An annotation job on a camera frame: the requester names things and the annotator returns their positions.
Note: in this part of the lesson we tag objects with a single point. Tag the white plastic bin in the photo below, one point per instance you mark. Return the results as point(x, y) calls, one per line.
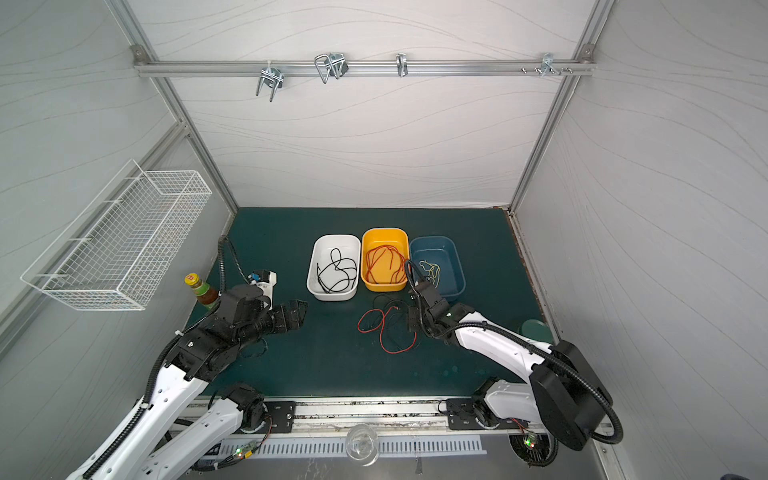
point(334, 268)

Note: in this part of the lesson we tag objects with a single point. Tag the white vent grille strip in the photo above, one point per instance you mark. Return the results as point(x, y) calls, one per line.
point(389, 447)

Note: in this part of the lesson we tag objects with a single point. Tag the aluminium crossbar rail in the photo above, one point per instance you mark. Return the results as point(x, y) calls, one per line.
point(357, 68)

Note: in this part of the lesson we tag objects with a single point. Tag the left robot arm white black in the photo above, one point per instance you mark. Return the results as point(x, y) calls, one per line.
point(142, 446)

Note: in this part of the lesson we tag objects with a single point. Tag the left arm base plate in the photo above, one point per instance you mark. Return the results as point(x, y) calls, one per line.
point(276, 417)

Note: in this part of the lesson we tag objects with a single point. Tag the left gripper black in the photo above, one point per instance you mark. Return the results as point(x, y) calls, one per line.
point(297, 317)

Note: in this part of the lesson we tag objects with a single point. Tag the metal bracket right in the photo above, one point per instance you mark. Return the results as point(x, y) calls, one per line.
point(547, 67)

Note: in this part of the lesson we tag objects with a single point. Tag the green lidded glass jar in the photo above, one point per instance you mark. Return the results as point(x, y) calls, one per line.
point(536, 330)

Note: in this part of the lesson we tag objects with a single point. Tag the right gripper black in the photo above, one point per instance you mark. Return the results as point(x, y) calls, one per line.
point(421, 303)

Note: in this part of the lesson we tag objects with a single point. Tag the white wire basket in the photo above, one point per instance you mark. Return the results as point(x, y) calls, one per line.
point(114, 254)

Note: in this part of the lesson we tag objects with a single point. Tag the yellow plastic bin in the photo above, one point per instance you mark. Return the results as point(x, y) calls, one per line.
point(384, 254)

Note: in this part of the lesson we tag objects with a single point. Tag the metal u-bolt clamp middle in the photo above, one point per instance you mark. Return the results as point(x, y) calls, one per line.
point(331, 65)

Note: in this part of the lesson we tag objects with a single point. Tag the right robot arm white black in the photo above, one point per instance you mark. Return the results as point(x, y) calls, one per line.
point(568, 398)

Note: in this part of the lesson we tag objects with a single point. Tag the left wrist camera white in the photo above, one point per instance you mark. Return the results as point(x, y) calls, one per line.
point(266, 280)

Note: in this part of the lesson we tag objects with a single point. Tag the metal clamp small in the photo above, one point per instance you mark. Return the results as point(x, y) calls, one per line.
point(401, 65)

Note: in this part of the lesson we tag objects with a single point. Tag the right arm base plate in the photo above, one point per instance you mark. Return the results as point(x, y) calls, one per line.
point(465, 414)

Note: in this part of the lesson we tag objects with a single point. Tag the clear glass cup front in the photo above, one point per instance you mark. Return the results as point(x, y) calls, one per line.
point(361, 445)

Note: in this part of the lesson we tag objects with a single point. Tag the metal u-bolt clamp left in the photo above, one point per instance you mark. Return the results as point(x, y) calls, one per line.
point(271, 79)

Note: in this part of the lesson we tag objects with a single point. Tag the blue plastic bin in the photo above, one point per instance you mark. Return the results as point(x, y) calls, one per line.
point(437, 258)

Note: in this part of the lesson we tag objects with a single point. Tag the sauce bottle yellow cap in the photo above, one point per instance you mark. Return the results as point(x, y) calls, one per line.
point(206, 295)

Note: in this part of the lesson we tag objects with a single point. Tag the metal u-bolt clamp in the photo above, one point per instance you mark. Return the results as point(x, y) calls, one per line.
point(331, 65)
point(271, 79)

